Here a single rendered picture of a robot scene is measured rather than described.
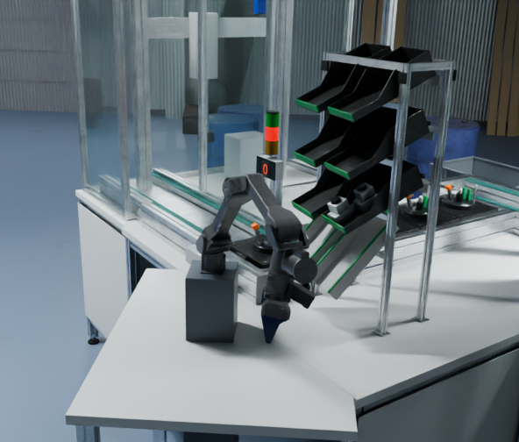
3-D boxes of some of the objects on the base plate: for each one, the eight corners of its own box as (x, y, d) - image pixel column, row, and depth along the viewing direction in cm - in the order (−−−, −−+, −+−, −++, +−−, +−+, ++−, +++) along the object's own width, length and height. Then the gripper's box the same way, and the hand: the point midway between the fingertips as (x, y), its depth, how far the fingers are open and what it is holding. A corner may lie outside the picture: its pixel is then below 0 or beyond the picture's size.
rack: (380, 337, 200) (407, 64, 174) (306, 292, 228) (318, 52, 202) (430, 320, 211) (460, 61, 185) (352, 279, 240) (370, 50, 213)
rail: (256, 304, 218) (256, 274, 215) (141, 225, 288) (140, 202, 284) (269, 301, 221) (270, 270, 218) (152, 224, 291) (152, 200, 287)
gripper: (267, 260, 159) (255, 323, 161) (268, 277, 140) (253, 347, 142) (293, 266, 159) (280, 328, 161) (296, 282, 140) (282, 353, 142)
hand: (271, 323), depth 151 cm, fingers open, 8 cm apart
